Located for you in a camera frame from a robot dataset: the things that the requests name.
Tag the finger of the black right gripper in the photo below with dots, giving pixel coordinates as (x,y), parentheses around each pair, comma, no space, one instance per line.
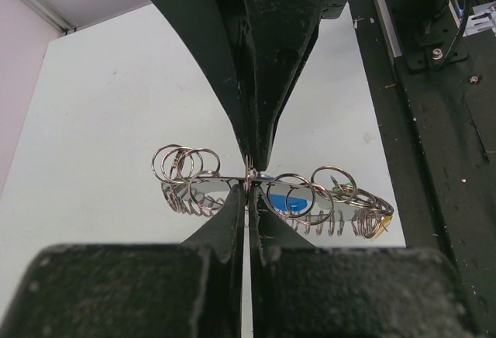
(212,30)

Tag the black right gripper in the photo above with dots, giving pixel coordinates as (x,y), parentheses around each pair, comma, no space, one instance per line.
(275,37)

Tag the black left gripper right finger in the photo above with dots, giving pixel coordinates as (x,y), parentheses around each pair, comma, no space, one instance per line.
(300,290)

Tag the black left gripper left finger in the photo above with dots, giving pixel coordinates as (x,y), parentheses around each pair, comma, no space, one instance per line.
(187,289)

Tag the blue tag key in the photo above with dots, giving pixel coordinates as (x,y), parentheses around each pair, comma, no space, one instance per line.
(251,173)

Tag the steel disc with key rings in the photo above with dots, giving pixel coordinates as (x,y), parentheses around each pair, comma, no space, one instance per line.
(191,183)

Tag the yellow tag key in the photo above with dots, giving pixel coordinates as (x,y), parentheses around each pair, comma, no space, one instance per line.
(384,224)

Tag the green tag key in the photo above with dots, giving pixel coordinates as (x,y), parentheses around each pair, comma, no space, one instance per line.
(345,192)

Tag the right aluminium frame post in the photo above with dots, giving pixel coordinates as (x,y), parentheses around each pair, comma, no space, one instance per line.
(47,11)

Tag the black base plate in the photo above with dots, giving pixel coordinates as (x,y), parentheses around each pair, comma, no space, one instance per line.
(434,96)

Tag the white slotted cable duct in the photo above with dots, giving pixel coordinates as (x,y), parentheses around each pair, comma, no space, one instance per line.
(481,16)

